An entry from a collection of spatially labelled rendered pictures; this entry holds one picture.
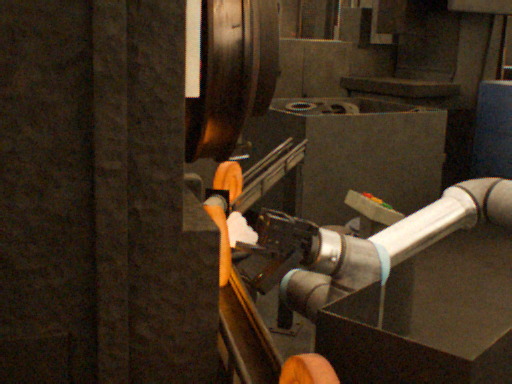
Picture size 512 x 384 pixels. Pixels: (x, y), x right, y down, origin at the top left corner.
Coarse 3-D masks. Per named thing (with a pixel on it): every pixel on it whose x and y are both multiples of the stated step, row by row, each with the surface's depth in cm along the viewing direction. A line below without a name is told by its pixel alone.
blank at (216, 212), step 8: (208, 208) 132; (216, 208) 132; (216, 216) 129; (224, 216) 130; (224, 224) 128; (224, 232) 128; (224, 240) 127; (224, 248) 127; (224, 256) 127; (224, 264) 128; (224, 272) 128; (224, 280) 130
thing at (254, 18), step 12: (252, 0) 125; (252, 12) 125; (252, 24) 124; (252, 36) 124; (252, 48) 125; (252, 60) 125; (252, 72) 126; (252, 84) 130; (252, 96) 132; (252, 108) 135; (240, 132) 135
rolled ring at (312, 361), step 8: (288, 360) 88; (296, 360) 84; (304, 360) 83; (312, 360) 83; (320, 360) 83; (288, 368) 88; (296, 368) 85; (304, 368) 82; (312, 368) 81; (320, 368) 81; (328, 368) 81; (280, 376) 91; (288, 376) 88; (296, 376) 85; (304, 376) 82; (312, 376) 80; (320, 376) 80; (328, 376) 80
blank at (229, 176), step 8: (224, 168) 197; (232, 168) 200; (240, 168) 206; (216, 176) 196; (224, 176) 196; (232, 176) 201; (240, 176) 207; (216, 184) 196; (224, 184) 195; (232, 184) 206; (240, 184) 208; (232, 192) 205; (240, 192) 208; (232, 200) 202
